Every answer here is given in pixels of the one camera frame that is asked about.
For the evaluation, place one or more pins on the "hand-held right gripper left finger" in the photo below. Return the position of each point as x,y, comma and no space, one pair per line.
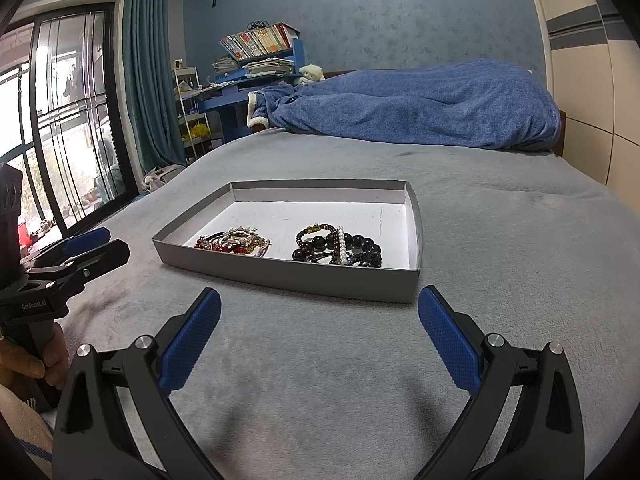
192,340

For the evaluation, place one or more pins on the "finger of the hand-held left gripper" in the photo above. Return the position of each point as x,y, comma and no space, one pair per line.
105,255
87,240

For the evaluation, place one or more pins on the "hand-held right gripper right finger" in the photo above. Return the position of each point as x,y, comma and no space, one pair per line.
450,345

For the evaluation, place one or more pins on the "silver bangle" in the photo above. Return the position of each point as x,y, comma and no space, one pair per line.
265,250

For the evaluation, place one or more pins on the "grey cardboard box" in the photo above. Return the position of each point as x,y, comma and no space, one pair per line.
300,285

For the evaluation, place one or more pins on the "person's left hand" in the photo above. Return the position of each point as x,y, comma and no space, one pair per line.
55,355

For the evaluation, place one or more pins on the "grey bag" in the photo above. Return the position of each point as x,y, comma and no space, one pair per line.
160,177

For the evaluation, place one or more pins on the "grey bed cover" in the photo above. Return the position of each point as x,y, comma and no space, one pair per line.
500,260

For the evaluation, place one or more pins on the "beige plaid clothing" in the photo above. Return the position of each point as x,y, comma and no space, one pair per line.
20,425

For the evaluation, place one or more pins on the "black framed window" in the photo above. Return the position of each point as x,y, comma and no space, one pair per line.
115,110

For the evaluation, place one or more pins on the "yellow bundle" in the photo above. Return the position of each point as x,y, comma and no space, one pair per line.
197,132

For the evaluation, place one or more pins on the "blue desk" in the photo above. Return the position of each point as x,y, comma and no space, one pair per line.
235,120

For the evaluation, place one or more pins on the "teal curtain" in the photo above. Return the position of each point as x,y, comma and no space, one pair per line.
150,60

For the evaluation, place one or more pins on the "white shelf cart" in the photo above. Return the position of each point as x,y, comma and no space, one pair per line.
187,72

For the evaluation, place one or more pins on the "blue fleece blanket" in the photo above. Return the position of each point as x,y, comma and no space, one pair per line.
425,105

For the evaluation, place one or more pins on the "stack of papers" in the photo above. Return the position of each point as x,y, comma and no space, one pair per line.
265,67

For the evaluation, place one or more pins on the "row of books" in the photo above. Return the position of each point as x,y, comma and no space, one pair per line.
257,42

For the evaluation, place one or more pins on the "white plush toy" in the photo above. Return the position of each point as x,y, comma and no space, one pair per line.
311,74

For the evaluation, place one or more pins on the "beige wardrobe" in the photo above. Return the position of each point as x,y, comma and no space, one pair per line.
590,85

